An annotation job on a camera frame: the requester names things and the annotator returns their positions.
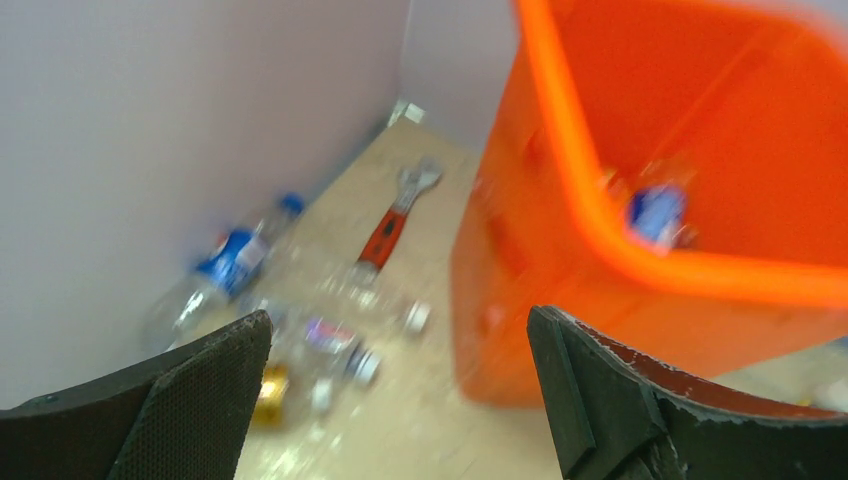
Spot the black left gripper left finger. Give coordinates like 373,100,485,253
1,310,272,479

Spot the orange plastic bin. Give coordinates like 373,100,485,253
450,1,847,407

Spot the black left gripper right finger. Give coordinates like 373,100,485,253
527,306,847,479

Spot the wide clear plastic bottle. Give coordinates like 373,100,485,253
283,265,433,337

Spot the red adjustable wrench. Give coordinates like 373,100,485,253
355,158,443,274

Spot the small clear white-cap bottle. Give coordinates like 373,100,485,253
269,310,382,387

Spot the blue pepsi label bottle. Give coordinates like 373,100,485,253
626,183,696,255

